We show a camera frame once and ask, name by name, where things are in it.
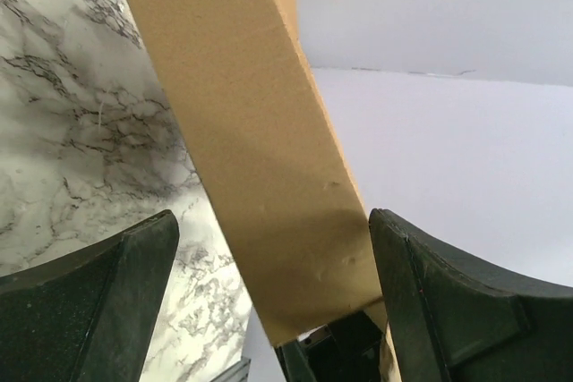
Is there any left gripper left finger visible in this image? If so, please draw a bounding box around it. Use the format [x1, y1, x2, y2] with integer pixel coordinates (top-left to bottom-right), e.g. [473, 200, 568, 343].
[1, 210, 179, 381]

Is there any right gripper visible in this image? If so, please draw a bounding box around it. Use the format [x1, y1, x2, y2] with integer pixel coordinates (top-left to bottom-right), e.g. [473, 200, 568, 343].
[275, 311, 383, 382]

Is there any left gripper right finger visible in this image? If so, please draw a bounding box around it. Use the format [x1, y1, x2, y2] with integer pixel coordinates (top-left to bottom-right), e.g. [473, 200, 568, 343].
[369, 209, 572, 381]

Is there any brown cardboard box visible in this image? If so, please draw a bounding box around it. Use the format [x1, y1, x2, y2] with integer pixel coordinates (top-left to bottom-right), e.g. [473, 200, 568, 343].
[126, 0, 399, 381]

